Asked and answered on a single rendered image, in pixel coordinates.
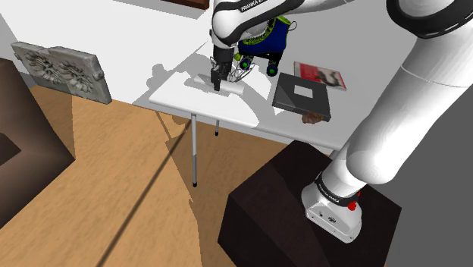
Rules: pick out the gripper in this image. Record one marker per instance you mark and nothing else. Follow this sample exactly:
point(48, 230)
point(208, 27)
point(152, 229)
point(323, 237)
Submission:
point(223, 58)

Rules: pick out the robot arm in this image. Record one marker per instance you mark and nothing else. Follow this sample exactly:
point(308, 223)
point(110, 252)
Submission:
point(402, 111)

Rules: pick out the white flat remote control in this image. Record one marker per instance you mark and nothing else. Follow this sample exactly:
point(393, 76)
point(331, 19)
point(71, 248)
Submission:
point(231, 87)

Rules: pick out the white table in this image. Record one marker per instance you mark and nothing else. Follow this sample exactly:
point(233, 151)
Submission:
point(207, 103)

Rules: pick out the blue and green roller skate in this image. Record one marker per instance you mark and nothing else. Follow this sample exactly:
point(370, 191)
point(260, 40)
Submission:
point(268, 38)

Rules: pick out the dark grey square box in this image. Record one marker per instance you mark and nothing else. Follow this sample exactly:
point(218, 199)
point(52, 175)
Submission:
point(301, 97)

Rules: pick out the small brown lump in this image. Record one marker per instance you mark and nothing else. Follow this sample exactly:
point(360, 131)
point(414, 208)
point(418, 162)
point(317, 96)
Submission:
point(312, 118)

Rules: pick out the red and white book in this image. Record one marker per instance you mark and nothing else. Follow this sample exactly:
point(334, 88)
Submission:
point(320, 76)

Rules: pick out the dark robot stand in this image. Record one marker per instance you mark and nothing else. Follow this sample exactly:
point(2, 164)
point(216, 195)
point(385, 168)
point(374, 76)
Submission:
point(273, 214)

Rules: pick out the grey carved stone relief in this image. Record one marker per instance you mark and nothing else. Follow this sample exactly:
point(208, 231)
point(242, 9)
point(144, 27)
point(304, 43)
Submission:
point(64, 72)

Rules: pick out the dark brown furniture block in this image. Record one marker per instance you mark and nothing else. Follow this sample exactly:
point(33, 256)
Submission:
point(26, 140)

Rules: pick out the brown wall picture frame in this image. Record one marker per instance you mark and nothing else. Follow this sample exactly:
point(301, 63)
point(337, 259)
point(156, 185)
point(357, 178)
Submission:
point(190, 3)

